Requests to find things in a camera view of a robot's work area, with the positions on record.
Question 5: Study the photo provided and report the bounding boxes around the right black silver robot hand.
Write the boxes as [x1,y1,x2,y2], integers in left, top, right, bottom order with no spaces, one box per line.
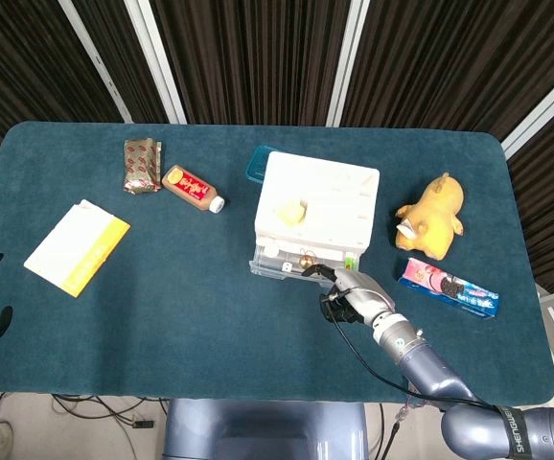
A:
[301,263,397,330]

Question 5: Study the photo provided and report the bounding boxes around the clear plastic drawer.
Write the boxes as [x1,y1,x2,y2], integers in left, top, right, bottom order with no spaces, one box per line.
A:
[248,237,362,284]

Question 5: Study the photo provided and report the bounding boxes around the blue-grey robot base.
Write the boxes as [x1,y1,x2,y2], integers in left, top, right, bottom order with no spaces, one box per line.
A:
[161,398,369,460]

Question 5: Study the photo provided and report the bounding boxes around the white plastic drawer cabinet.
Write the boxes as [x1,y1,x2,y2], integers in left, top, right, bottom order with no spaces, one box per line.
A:
[252,150,381,251]

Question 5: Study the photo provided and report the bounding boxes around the blue pink cookie box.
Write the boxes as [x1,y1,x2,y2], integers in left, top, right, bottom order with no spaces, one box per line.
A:
[398,257,501,320]

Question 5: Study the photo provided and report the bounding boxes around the yellow plush toy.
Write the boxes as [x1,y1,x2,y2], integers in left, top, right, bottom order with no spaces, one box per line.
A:
[394,172,466,262]

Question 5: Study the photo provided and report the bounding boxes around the yellow sticky note pad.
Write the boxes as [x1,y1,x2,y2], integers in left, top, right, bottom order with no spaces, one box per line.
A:
[276,198,310,225]

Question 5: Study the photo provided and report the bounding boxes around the white yellow flat box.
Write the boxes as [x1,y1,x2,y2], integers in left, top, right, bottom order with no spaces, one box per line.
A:
[23,198,131,299]

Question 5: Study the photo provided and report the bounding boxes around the teal table cloth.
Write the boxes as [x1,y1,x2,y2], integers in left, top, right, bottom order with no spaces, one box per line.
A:
[0,120,554,406]

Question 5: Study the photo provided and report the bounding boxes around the teal plastic box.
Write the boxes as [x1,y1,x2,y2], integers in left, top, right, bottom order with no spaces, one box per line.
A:
[245,145,272,184]

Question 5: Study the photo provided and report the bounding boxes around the brown drink bottle red label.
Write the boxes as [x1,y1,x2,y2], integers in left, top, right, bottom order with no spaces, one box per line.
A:
[160,164,225,215]

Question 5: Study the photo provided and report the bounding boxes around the gold foil snack packet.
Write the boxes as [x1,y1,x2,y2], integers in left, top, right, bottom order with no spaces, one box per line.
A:
[123,138,163,196]

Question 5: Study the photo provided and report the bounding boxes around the dark pleated curtain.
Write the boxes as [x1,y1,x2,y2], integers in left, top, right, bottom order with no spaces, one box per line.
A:
[0,0,554,293]

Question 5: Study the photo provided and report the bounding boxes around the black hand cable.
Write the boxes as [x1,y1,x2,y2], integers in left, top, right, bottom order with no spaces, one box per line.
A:
[322,289,496,412]

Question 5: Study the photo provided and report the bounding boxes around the black floor cable bundle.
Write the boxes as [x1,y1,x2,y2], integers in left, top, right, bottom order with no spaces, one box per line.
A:
[51,392,171,426]

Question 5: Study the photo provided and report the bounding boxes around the thin stop button cable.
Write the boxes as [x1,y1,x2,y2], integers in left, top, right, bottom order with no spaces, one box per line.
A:
[380,396,427,460]

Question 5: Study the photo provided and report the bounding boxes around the white frame post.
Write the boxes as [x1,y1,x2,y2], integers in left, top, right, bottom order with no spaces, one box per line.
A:
[58,0,134,124]
[325,0,372,128]
[124,0,188,125]
[500,61,554,159]

